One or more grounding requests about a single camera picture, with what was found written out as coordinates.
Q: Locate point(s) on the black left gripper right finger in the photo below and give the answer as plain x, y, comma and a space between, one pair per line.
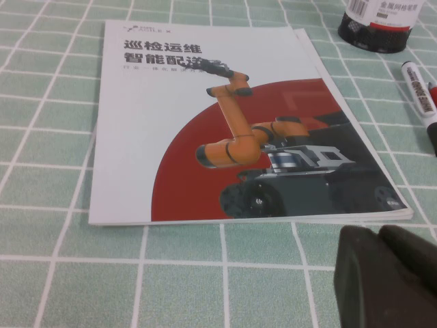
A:
413, 249

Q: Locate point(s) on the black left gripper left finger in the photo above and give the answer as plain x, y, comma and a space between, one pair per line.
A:
368, 290

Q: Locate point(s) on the white whiteboard marker black cap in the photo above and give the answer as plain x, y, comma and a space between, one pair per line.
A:
418, 93

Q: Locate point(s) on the red pen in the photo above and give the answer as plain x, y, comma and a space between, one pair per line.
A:
434, 136

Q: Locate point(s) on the black mesh pen holder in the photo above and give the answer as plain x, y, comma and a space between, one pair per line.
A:
372, 38

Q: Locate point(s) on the green checked tablecloth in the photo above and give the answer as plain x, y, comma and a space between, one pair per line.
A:
51, 273

